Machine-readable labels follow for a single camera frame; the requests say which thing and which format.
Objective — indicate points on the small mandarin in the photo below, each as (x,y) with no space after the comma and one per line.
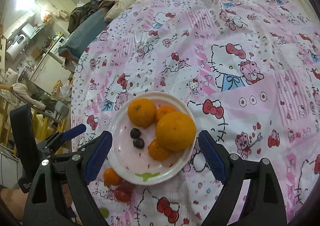
(158,152)
(163,110)
(111,178)

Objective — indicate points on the pink strawberry plate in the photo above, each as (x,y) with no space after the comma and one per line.
(135,165)

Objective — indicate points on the red cherry tomato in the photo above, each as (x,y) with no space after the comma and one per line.
(122,195)
(127,186)

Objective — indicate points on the pile of dark clothes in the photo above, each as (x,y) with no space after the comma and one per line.
(81,13)

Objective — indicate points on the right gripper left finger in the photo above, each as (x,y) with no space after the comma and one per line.
(46,204)

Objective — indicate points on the green grape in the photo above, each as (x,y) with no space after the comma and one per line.
(105,212)

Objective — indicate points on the white plastic bag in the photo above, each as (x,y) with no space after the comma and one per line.
(66,92)

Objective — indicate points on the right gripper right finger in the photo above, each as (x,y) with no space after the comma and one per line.
(264,204)

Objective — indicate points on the yellow wooden rack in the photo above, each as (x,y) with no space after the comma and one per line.
(42,124)

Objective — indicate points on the teal blue pillow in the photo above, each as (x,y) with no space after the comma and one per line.
(85,33)

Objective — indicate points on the large orange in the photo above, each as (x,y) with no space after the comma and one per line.
(142,112)
(175,131)

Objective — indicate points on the white water heater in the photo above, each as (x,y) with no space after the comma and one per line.
(16,47)

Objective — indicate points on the left hand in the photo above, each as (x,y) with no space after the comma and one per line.
(15,201)

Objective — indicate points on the dark grape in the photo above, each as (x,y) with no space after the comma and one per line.
(138,143)
(135,133)

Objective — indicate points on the Hello Kitty pink cloth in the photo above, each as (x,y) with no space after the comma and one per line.
(248,70)

